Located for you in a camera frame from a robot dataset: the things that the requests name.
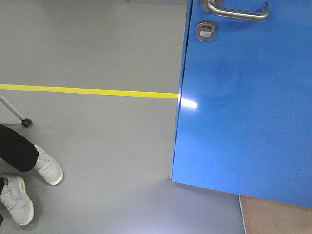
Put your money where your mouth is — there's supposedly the black trouser leg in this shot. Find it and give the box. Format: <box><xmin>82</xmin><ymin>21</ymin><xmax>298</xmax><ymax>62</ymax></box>
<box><xmin>0</xmin><ymin>125</ymin><xmax>39</xmax><ymax>172</ymax></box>
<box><xmin>0</xmin><ymin>178</ymin><xmax>4</xmax><ymax>194</ymax></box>

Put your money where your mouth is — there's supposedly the plywood base platform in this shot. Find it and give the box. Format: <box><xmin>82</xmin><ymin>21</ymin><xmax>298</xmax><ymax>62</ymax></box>
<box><xmin>239</xmin><ymin>195</ymin><xmax>312</xmax><ymax>234</ymax></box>

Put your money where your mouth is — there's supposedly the grey chair leg with caster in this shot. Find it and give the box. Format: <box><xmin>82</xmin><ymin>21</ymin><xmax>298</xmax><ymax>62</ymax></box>
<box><xmin>0</xmin><ymin>95</ymin><xmax>32</xmax><ymax>128</ymax></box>

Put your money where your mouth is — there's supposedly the steel thumb turn lock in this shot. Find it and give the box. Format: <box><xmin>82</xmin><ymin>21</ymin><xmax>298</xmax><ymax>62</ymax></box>
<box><xmin>195</xmin><ymin>22</ymin><xmax>217</xmax><ymax>42</ymax></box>

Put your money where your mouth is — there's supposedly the black trouser leg front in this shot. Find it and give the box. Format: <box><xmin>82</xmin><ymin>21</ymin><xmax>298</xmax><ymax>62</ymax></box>
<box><xmin>0</xmin><ymin>178</ymin><xmax>4</xmax><ymax>194</ymax></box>

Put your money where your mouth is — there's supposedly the white sneaker nearer camera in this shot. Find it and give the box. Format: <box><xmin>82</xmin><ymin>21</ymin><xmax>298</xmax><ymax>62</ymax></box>
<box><xmin>0</xmin><ymin>175</ymin><xmax>34</xmax><ymax>226</ymax></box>

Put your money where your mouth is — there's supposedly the white sneaker farther back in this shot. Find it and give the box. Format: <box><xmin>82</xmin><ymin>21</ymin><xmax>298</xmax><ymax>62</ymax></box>
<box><xmin>34</xmin><ymin>145</ymin><xmax>64</xmax><ymax>186</ymax></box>

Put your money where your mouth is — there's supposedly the steel door lever handle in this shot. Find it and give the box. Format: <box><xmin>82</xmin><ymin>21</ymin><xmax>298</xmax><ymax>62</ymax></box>
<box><xmin>199</xmin><ymin>0</ymin><xmax>269</xmax><ymax>21</ymax></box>

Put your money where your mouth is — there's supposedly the black trouser leg rear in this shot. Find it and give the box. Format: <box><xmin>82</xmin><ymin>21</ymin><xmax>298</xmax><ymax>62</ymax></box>
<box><xmin>0</xmin><ymin>125</ymin><xmax>39</xmax><ymax>172</ymax></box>

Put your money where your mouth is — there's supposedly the blue door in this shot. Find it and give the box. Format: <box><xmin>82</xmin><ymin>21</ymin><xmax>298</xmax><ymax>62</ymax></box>
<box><xmin>171</xmin><ymin>0</ymin><xmax>312</xmax><ymax>207</ymax></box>

